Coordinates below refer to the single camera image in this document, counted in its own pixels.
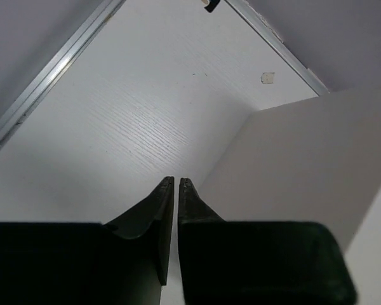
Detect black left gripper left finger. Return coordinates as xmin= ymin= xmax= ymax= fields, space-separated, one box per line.
xmin=0 ymin=177 xmax=174 ymax=304

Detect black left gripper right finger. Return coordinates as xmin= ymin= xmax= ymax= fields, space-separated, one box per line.
xmin=178 ymin=178 xmax=358 ymax=304

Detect white drawer cabinet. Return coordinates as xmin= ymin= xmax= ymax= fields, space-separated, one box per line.
xmin=199 ymin=86 xmax=381 ymax=250

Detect beige sticker on table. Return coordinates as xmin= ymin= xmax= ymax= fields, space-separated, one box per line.
xmin=260 ymin=72 xmax=275 ymax=85

